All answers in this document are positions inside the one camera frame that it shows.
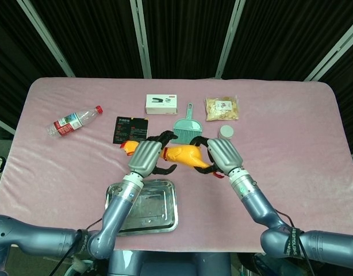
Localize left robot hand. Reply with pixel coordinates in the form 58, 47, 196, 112
127, 130, 179, 177

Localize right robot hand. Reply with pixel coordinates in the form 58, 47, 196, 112
190, 136, 244, 177

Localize yellow rubber chicken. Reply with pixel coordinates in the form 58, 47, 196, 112
120, 140, 226, 179

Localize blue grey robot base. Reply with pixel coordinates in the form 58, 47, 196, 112
107, 250, 232, 276

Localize teal hand brush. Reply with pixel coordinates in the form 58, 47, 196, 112
172, 103, 204, 144

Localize stainless steel tray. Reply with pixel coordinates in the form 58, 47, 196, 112
104, 178, 179, 236

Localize small white jar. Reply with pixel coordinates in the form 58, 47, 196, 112
218, 125, 235, 141

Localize black printed card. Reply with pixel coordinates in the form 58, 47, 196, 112
112, 116, 149, 145

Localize clear bag of snacks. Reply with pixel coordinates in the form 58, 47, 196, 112
204, 95, 240, 122

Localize white stapler box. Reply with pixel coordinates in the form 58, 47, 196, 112
144, 94, 178, 115

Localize pink tablecloth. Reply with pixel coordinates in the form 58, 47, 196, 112
0, 76, 353, 254

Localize clear plastic water bottle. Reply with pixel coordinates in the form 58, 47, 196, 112
46, 105, 104, 138

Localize black cable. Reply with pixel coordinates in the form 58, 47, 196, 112
275, 209, 314, 276
48, 218, 104, 276

